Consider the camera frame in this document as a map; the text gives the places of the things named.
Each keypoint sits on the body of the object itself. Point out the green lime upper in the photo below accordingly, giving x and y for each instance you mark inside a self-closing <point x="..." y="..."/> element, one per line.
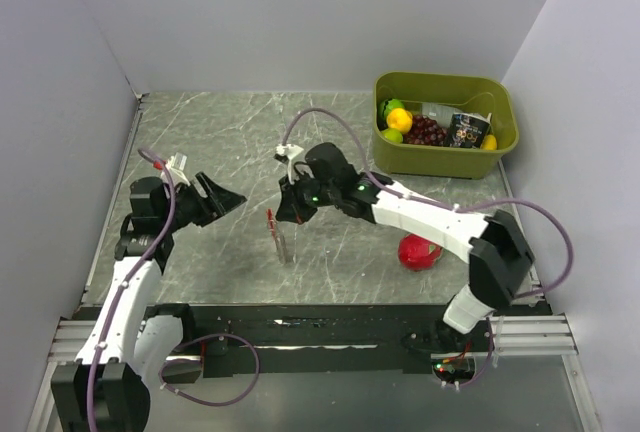
<point x="388" y="105"/>

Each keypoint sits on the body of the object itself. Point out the red dragon fruit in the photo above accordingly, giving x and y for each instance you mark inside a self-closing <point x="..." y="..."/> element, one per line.
<point x="417" y="254"/>

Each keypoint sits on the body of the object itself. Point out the green lime lower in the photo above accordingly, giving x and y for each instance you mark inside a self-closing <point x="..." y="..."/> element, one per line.
<point x="393" y="135"/>

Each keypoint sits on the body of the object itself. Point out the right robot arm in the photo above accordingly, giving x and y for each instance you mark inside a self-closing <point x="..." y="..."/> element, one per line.
<point x="493" y="246"/>

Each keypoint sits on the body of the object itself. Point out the dark red grape bunch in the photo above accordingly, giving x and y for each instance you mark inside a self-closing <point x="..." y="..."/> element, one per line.
<point x="425" y="132"/>

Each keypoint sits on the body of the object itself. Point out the aluminium frame rail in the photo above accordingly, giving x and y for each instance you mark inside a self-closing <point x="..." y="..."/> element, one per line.
<point x="547" y="336"/>

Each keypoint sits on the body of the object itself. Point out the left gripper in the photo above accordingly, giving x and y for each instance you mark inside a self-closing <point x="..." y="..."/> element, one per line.
<point x="218" y="201"/>

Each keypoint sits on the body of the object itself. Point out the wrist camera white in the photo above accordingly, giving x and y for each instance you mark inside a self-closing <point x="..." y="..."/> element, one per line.
<point x="175" y="167"/>
<point x="289" y="154"/>

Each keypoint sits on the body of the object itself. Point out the yellow lemon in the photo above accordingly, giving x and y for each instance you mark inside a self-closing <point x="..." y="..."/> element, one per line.
<point x="400" y="119"/>

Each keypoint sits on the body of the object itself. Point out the small yellow fruit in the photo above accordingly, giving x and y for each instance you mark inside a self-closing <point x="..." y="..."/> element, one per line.
<point x="489" y="143"/>

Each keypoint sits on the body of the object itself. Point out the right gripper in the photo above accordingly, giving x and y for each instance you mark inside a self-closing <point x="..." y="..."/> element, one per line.
<point x="291" y="209"/>

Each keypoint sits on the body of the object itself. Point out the olive green plastic bin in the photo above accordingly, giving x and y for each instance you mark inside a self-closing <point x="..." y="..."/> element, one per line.
<point x="480" y="95"/>

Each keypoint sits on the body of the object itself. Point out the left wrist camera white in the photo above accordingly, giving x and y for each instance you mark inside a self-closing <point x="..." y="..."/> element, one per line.
<point x="175" y="167"/>

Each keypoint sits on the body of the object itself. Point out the black drink carton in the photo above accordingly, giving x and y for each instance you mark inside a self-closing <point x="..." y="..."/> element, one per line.
<point x="467" y="131"/>

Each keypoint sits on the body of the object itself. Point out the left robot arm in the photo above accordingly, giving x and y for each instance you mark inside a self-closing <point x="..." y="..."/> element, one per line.
<point x="106" y="387"/>

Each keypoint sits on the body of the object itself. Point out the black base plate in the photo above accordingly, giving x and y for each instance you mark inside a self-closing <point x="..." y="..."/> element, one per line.
<point x="242" y="339"/>

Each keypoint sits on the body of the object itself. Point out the green lime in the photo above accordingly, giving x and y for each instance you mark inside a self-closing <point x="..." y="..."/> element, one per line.
<point x="388" y="105"/>
<point x="393" y="135"/>

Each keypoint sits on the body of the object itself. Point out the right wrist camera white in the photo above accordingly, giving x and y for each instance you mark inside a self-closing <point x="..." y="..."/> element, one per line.
<point x="289" y="154"/>

